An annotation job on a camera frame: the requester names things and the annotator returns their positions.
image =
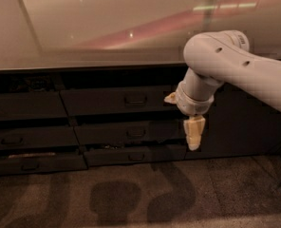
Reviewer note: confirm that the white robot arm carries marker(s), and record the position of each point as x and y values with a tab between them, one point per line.
216	58

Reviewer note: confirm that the dark cabinet door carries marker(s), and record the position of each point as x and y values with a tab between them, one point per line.
238	124

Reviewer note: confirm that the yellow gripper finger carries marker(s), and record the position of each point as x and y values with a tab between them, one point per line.
193	128
171	98

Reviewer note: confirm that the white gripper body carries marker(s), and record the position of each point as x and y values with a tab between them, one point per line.
192	105

